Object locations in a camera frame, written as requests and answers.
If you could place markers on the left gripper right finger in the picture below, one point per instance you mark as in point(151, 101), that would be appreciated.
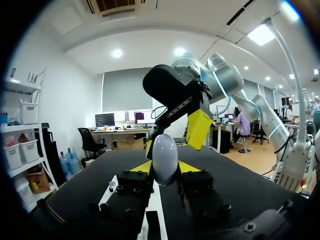
point(198, 182)

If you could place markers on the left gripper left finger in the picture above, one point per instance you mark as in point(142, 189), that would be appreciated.
point(133, 182)

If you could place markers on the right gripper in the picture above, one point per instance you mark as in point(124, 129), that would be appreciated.
point(170, 85)

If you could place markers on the white earbud case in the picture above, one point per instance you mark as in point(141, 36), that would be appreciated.
point(165, 157)

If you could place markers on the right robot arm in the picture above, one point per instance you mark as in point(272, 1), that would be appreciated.
point(265, 117)

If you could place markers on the person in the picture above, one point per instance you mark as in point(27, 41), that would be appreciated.
point(242, 125)

